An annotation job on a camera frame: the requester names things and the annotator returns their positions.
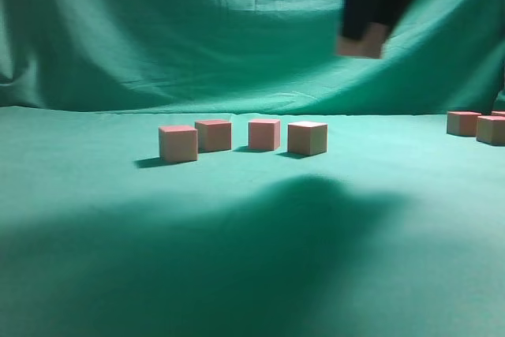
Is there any pink cube at right edge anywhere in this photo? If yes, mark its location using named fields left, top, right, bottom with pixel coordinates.
left=491, top=110, right=505, bottom=117

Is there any green backdrop cloth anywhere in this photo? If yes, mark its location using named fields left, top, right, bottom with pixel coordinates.
left=1, top=0, right=504, bottom=115

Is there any pink cube placed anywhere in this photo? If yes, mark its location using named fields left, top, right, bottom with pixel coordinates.
left=194, top=120, right=232, bottom=152
left=158, top=125, right=198, bottom=163
left=248, top=118, right=281, bottom=151
left=287, top=121, right=328, bottom=156

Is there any pink cube far right front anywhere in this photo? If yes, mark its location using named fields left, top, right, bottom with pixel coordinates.
left=476, top=116, right=505, bottom=146

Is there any green table cloth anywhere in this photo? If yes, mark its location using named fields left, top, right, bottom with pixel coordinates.
left=1, top=107, right=504, bottom=336

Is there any pink cube far right back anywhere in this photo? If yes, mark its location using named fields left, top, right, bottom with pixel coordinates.
left=446, top=111, right=481, bottom=137

